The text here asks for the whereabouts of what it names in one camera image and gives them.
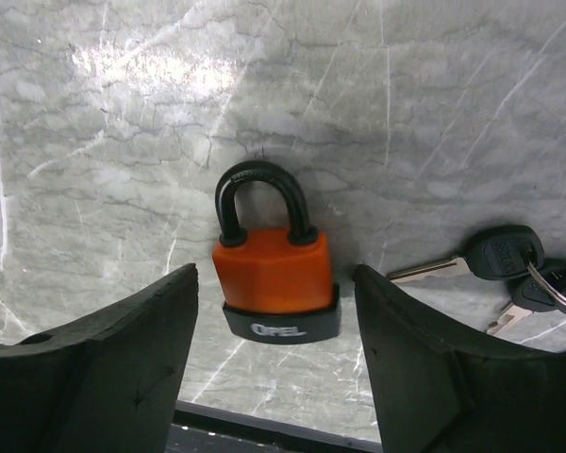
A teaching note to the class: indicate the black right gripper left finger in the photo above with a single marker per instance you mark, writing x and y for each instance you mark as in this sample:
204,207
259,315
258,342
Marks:
106,382

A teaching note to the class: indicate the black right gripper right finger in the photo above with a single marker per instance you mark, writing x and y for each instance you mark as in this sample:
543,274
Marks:
441,386

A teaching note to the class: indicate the black headed keys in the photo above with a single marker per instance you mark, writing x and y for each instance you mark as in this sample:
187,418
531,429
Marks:
504,253

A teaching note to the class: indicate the orange black padlock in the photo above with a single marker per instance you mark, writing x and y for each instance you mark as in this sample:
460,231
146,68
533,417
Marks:
278,283

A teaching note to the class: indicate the aluminium frame rail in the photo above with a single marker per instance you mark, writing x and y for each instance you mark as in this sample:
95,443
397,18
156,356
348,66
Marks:
197,428

